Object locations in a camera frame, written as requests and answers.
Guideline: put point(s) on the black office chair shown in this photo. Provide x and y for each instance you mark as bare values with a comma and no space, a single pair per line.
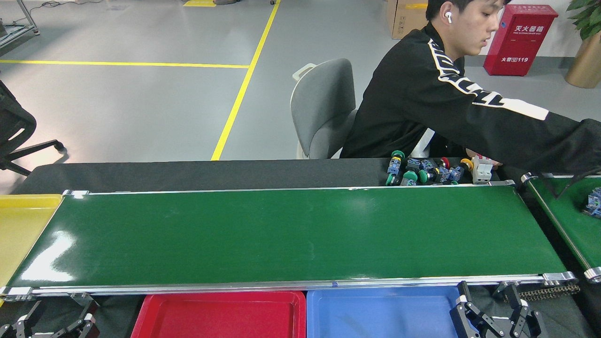
14,126

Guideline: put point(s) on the blue plastic tray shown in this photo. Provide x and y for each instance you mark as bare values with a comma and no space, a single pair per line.
375,314

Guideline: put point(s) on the metal rack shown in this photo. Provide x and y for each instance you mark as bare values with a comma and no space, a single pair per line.
19,35

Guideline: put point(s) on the white circuit breaker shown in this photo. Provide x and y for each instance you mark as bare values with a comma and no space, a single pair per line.
482,170

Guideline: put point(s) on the red mushroom button switch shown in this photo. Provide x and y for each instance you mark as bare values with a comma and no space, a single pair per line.
444,162

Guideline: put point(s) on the person's left hand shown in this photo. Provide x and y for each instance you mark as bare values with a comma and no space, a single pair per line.
488,157

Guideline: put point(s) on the red fire extinguisher box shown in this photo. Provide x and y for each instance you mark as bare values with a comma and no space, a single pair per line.
516,42

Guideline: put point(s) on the red plastic tray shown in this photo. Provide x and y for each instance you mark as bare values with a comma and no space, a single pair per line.
220,319

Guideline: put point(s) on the grey chair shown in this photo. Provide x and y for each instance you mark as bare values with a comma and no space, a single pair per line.
324,108

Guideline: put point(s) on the person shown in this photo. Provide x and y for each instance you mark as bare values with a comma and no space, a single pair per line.
422,103

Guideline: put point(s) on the yellow button switch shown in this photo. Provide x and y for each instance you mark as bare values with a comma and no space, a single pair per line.
466,164

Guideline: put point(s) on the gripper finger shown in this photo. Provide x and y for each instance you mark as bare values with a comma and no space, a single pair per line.
21,326
523,319
87,324
465,314

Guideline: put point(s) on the potted plant gold pot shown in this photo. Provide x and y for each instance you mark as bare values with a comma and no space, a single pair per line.
587,56

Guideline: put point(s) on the green side conveyor belt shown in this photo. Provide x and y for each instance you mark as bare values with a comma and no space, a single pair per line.
570,220

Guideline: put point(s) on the yellow plastic tray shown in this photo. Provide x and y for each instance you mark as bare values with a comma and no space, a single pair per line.
19,234

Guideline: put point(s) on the red button switch blue base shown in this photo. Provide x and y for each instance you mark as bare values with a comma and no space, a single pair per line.
594,203

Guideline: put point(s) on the cardboard box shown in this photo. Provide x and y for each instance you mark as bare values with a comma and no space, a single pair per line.
404,19

